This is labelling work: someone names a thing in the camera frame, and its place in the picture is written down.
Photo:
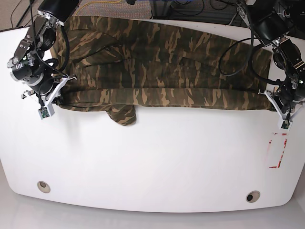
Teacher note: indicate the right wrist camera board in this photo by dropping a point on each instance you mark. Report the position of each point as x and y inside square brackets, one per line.
[46, 111]

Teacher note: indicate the red tape rectangle marking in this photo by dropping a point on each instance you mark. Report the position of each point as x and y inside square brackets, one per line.
[276, 149]

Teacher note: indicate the table cable grommet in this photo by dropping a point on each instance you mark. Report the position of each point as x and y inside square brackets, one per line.
[253, 196]
[43, 187]

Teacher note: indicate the right table cable grommet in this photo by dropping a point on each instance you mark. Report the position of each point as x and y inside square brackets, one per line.
[253, 196]

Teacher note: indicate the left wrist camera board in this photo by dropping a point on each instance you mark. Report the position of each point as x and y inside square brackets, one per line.
[284, 125]

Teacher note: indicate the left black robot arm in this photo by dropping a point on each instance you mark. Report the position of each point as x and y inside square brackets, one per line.
[267, 26]

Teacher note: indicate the left table cable grommet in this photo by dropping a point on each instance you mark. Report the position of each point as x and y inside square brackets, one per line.
[43, 187]

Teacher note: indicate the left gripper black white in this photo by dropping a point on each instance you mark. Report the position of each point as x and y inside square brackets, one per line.
[287, 102]

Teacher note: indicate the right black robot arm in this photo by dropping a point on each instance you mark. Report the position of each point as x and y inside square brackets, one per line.
[27, 63]

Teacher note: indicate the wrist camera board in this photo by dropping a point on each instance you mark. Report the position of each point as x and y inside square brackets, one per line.
[284, 125]
[46, 111]

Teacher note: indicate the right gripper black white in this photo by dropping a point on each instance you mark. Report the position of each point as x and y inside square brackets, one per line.
[48, 90]

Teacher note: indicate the camouflage t-shirt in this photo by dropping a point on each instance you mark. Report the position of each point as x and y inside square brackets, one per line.
[120, 64]

